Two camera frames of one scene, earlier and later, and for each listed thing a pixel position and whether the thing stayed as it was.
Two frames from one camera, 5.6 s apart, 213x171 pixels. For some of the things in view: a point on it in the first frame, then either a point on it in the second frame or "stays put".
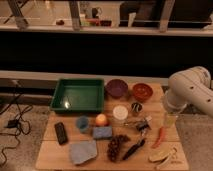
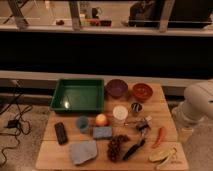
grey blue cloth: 82,151 stays put
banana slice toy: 163,155 stays put
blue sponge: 102,132 stays put
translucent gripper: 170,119 → 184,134
